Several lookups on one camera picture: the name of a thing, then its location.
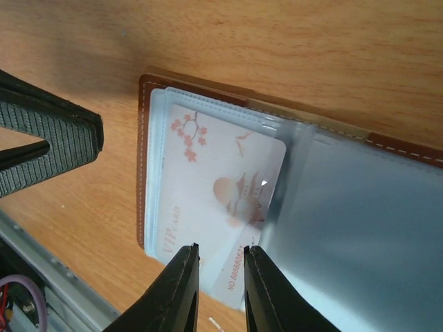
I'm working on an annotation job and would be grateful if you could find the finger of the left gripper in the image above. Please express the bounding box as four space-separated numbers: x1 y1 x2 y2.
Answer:
1 71 104 197

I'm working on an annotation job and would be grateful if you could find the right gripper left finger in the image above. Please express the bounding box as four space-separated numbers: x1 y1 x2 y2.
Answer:
104 243 199 332

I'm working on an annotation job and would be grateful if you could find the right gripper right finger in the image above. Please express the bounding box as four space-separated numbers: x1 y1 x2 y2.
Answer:
244 246 338 331

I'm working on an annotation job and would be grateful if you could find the brown leather card holder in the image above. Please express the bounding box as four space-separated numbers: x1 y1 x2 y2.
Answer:
137 71 442 331

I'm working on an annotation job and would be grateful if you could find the aluminium rail frame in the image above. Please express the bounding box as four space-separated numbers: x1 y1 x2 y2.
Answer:
1 212 120 331

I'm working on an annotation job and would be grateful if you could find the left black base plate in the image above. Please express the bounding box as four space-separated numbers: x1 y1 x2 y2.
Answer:
1 240 44 331

